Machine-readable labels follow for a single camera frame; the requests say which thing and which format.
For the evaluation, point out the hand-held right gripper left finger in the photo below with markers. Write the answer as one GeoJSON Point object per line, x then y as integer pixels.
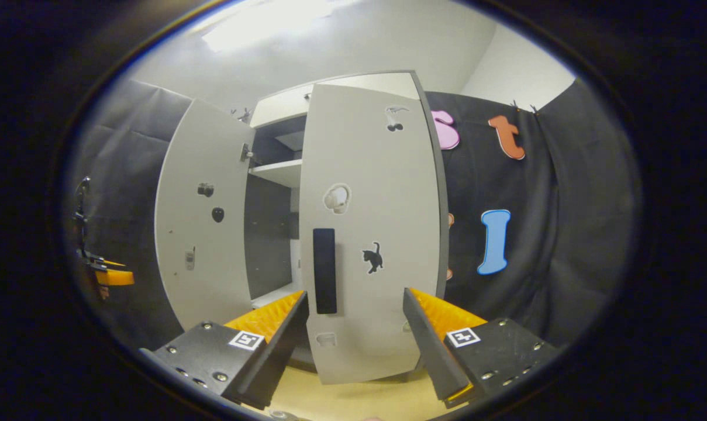
{"type": "Point", "coordinates": [280, 345]}

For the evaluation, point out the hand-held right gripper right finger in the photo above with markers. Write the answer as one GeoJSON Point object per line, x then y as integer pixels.
{"type": "Point", "coordinates": [426, 345]}

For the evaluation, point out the metal door hinge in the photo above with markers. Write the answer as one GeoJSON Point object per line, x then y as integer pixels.
{"type": "Point", "coordinates": [246, 153]}

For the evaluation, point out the white cabinet door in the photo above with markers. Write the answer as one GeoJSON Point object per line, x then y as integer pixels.
{"type": "Point", "coordinates": [376, 175]}
{"type": "Point", "coordinates": [207, 269]}

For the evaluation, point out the black backdrop cloth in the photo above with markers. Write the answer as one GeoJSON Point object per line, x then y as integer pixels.
{"type": "Point", "coordinates": [564, 245]}

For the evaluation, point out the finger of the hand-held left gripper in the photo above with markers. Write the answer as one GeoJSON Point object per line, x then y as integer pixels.
{"type": "Point", "coordinates": [107, 264]}
{"type": "Point", "coordinates": [116, 278]}

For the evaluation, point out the white cabinet shelf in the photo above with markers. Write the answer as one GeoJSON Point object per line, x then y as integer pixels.
{"type": "Point", "coordinates": [280, 172]}
{"type": "Point", "coordinates": [277, 297]}

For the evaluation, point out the white and grey cabinet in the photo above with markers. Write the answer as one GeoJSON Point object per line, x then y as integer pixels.
{"type": "Point", "coordinates": [268, 234]}

